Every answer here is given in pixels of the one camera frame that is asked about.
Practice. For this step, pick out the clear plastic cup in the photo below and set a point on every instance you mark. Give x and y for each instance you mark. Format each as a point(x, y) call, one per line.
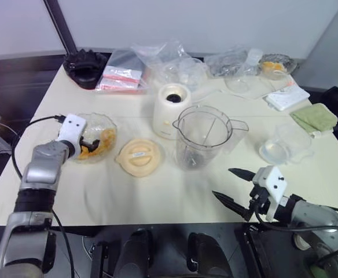
point(240, 84)

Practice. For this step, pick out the plastic bag with dark contents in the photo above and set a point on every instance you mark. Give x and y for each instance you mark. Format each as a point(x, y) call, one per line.
point(229, 62)

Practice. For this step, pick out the large clear plastic bag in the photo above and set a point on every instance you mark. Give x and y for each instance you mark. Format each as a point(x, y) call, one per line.
point(169, 60)

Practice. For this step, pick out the pile of orange segments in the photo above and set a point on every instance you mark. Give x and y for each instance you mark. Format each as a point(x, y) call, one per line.
point(109, 138)

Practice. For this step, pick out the black flat box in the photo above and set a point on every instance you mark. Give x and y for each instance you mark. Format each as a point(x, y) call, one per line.
point(270, 252)

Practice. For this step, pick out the small clear measuring cup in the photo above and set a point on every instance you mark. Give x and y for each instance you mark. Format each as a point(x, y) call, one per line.
point(282, 146)

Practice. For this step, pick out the black slanted pole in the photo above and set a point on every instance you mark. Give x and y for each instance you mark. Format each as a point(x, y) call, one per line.
point(59, 24)

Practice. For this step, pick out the green folded cloth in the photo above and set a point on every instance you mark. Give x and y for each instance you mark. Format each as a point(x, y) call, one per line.
point(313, 117)

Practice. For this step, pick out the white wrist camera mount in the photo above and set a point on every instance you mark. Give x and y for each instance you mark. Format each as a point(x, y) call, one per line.
point(273, 182)
point(70, 127)

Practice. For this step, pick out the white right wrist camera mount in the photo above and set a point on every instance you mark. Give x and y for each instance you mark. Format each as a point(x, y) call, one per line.
point(273, 182)

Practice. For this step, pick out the white blender base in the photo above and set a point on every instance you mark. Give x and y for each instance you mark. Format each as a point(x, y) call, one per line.
point(169, 116)

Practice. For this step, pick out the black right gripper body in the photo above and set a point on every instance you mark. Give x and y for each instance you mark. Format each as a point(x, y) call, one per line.
point(258, 199)

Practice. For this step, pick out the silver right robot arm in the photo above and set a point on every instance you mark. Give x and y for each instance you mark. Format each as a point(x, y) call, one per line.
point(316, 214)

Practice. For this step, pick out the black jagged stand base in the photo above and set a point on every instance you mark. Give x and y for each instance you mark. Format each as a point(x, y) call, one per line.
point(83, 69)

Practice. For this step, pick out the dark-rimmed glass bowl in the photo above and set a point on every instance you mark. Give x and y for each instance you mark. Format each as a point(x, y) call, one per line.
point(289, 65)

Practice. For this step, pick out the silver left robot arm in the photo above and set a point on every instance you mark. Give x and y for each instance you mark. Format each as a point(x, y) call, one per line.
point(41, 169)

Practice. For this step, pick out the cream blender lid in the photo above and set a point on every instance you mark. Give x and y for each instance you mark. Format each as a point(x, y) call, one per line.
point(140, 157)

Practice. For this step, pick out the red-striped zip bag dark contents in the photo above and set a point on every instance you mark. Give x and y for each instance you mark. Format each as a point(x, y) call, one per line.
point(125, 62)

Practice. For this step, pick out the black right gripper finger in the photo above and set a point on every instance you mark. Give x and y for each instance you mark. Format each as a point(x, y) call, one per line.
point(229, 202)
point(241, 173)

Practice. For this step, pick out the orange pieces in dark-rimmed bowl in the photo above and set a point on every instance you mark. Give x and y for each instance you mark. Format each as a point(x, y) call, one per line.
point(271, 66)

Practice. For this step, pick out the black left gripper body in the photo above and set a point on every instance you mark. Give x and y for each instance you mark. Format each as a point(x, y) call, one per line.
point(83, 144)

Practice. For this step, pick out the wavy clear glass bowl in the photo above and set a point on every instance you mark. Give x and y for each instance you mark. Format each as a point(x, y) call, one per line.
point(98, 123)

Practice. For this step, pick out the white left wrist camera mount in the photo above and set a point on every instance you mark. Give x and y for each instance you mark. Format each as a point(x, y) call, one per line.
point(70, 127)

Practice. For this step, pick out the dark rounded shape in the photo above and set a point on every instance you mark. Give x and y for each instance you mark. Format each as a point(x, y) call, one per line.
point(205, 253)
point(137, 252)

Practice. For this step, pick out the clear blender jar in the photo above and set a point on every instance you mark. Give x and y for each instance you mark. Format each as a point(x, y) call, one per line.
point(198, 150)

